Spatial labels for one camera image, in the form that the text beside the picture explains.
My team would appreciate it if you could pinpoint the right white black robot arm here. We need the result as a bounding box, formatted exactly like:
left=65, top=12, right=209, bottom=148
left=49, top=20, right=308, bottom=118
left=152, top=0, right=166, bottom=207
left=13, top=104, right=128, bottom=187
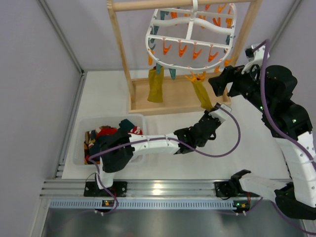
left=229, top=65, right=316, bottom=220

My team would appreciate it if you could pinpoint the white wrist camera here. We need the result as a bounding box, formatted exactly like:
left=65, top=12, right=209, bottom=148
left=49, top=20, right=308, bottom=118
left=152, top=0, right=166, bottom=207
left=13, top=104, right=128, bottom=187
left=208, top=103, right=232, bottom=123
left=241, top=43, right=266, bottom=74

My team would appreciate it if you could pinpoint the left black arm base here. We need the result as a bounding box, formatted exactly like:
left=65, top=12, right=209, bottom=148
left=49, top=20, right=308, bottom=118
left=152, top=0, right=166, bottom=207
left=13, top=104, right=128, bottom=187
left=83, top=181, right=127, bottom=197

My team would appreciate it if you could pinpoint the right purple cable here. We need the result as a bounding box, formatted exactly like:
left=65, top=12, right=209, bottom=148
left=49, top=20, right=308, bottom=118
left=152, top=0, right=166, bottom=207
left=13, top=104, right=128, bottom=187
left=250, top=39, right=316, bottom=235

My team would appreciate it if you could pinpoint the aluminium rail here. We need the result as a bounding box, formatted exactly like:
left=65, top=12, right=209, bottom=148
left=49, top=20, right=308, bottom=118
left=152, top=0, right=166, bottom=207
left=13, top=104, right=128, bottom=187
left=39, top=179, right=292, bottom=198

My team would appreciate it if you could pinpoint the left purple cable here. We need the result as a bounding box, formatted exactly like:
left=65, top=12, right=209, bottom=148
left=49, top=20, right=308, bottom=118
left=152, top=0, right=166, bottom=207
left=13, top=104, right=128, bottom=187
left=88, top=105, right=241, bottom=215

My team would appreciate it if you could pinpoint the green christmas sock in bin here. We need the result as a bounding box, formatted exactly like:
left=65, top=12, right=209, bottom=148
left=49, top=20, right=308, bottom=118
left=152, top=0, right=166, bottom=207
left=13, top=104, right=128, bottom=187
left=119, top=119, right=135, bottom=131

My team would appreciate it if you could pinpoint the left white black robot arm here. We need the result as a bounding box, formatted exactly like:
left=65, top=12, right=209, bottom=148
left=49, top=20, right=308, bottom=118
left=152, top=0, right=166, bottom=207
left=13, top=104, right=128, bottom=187
left=96, top=110, right=226, bottom=189

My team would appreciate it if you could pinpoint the translucent plastic bin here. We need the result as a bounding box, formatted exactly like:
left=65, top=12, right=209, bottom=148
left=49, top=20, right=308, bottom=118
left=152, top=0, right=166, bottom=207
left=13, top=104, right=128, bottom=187
left=71, top=114, right=147, bottom=168

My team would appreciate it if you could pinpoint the purple cable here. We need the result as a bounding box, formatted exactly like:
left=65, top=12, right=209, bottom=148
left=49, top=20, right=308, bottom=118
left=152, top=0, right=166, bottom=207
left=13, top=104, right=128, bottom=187
left=88, top=105, right=241, bottom=215
left=250, top=39, right=316, bottom=235

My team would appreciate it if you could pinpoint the white clip hanger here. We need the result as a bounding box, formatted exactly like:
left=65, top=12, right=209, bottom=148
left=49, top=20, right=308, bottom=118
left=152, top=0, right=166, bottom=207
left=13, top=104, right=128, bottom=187
left=145, top=0, right=237, bottom=78

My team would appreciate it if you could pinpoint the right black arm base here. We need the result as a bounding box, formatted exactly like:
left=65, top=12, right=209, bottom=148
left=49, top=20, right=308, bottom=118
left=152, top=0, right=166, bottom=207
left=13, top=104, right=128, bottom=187
left=214, top=180, right=246, bottom=198

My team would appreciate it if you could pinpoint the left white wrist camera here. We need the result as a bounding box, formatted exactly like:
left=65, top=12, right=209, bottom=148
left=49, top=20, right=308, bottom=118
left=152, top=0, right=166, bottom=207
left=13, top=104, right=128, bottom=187
left=208, top=103, right=232, bottom=123

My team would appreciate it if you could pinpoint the dark navy sock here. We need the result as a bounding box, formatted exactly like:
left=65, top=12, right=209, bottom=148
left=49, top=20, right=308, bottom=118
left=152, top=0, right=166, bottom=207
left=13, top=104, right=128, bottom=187
left=85, top=130, right=100, bottom=156

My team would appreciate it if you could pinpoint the perforated cable duct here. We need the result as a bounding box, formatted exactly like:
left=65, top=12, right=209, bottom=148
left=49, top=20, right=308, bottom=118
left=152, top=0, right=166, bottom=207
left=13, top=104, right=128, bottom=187
left=49, top=198, right=248, bottom=210

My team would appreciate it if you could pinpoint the red sock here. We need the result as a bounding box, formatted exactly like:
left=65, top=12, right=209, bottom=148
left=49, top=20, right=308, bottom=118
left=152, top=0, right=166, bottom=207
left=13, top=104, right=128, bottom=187
left=96, top=126, right=117, bottom=137
left=130, top=126, right=143, bottom=135

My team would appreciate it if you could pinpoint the wooden hanger stand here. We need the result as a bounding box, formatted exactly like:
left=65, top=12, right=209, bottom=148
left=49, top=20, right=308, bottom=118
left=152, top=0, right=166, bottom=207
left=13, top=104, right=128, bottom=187
left=107, top=0, right=262, bottom=116

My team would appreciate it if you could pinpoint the mustard yellow sock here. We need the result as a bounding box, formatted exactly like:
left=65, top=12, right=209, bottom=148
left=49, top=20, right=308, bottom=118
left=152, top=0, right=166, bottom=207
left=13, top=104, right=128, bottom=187
left=192, top=80, right=213, bottom=111
left=147, top=67, right=164, bottom=103

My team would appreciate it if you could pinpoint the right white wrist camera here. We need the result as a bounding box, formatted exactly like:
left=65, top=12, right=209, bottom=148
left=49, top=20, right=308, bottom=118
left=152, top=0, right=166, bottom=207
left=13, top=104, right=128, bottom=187
left=241, top=43, right=266, bottom=74

